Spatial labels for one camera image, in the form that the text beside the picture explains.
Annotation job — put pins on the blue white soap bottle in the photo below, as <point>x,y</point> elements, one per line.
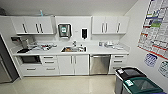
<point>100,43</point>

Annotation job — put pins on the grey bin green lid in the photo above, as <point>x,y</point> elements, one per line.
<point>143,87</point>

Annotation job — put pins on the stainless steel refrigerator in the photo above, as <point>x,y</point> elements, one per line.
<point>6,63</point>

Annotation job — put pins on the black built-in microwave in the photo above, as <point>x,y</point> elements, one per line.
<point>30,59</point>

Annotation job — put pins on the black soap dispenser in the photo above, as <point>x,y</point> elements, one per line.
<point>84,33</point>

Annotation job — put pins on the grey bin black lid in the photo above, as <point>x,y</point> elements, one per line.
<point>128,74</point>

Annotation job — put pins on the steel sink basin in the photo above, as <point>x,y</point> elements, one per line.
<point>73,49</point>

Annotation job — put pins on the steel paper towel dispenser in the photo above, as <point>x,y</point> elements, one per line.
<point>64,30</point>

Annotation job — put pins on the stainless steel dishwasher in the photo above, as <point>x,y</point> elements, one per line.
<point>100,65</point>

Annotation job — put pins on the large colourful wall poster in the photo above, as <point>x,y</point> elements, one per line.
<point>156,26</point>

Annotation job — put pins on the white sink cabinet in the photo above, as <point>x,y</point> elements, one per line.
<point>73,65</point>

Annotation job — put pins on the teal bottle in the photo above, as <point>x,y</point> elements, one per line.
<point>41,13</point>

